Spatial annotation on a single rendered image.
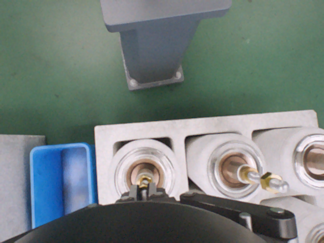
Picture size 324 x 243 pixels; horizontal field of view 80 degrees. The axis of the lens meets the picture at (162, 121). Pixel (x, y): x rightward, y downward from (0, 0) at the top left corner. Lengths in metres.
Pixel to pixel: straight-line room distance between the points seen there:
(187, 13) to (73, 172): 0.43
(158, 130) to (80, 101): 0.27
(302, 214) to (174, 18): 0.31
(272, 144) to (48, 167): 0.43
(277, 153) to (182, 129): 0.14
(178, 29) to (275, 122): 0.23
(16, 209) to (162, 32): 0.40
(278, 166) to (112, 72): 0.42
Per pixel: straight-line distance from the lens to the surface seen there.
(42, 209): 0.47
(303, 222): 0.35
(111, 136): 0.33
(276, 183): 0.20
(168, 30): 0.29
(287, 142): 0.32
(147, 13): 0.24
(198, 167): 0.27
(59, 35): 0.61
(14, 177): 0.46
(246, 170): 0.24
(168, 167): 0.25
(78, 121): 0.53
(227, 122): 0.35
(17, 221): 0.48
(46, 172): 0.48
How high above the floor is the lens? 0.50
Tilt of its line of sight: 83 degrees down
